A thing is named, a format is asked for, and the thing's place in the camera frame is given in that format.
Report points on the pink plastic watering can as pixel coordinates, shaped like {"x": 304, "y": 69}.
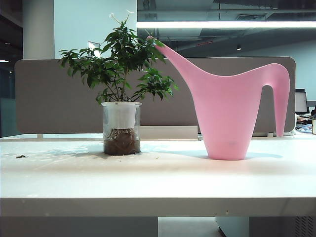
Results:
{"x": 227, "y": 111}

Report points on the green plant in clear pot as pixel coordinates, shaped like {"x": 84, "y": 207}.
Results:
{"x": 122, "y": 116}

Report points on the white flat desk device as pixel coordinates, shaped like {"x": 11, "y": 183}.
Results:
{"x": 261, "y": 134}

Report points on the black ceiling spot light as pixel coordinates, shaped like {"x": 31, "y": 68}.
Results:
{"x": 238, "y": 47}

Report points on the grey fabric desk divider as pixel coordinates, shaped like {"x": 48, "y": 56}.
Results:
{"x": 49, "y": 98}

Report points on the small dark soil clump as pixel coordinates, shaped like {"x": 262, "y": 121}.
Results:
{"x": 21, "y": 156}

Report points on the computer monitor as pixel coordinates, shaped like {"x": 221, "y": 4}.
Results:
{"x": 300, "y": 102}

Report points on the white round column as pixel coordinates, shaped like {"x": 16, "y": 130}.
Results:
{"x": 38, "y": 29}

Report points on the seated person in dark clothes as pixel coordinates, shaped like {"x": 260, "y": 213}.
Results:
{"x": 313, "y": 112}

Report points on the small white framed box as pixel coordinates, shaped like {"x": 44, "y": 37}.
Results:
{"x": 314, "y": 126}

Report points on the white divider bracket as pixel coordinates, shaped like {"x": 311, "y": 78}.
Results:
{"x": 270, "y": 134}
{"x": 40, "y": 136}

